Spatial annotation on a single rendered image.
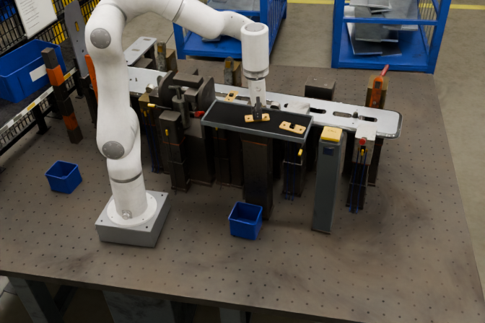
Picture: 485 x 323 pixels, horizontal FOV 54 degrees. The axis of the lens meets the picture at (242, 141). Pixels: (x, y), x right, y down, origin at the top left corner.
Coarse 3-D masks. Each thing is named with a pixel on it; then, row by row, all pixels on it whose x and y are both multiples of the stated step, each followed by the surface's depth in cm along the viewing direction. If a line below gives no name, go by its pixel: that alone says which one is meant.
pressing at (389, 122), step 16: (144, 80) 220; (240, 96) 207; (272, 96) 206; (288, 96) 205; (352, 112) 194; (368, 112) 193; (384, 112) 193; (352, 128) 185; (384, 128) 185; (400, 128) 185
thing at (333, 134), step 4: (324, 128) 160; (328, 128) 160; (332, 128) 160; (336, 128) 160; (324, 132) 159; (328, 132) 159; (332, 132) 159; (336, 132) 159; (340, 132) 159; (324, 136) 157; (328, 136) 157; (332, 136) 157; (336, 136) 157; (340, 136) 158; (328, 140) 157; (332, 140) 157; (336, 140) 156
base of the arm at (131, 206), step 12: (120, 192) 173; (132, 192) 174; (144, 192) 180; (120, 204) 177; (132, 204) 177; (144, 204) 182; (156, 204) 187; (108, 216) 182; (120, 216) 182; (132, 216) 181; (144, 216) 182
